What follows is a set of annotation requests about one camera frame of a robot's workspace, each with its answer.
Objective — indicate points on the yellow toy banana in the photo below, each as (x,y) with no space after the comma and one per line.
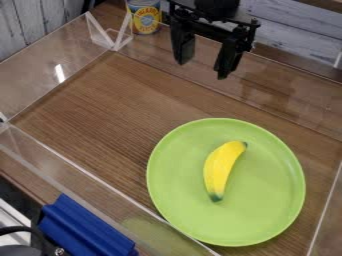
(218,167)

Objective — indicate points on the clear acrylic corner bracket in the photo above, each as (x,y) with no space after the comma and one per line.
(110,38)

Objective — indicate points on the blue plastic clamp block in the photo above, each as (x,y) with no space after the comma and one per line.
(80,232)

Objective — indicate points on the yellow labelled tin can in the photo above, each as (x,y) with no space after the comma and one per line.
(146,13)

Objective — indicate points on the clear acrylic enclosure wall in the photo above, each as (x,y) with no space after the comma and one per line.
(86,111)

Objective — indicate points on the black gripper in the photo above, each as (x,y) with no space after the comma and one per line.
(215,19)

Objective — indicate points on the green round plate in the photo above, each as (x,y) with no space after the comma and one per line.
(265,191)

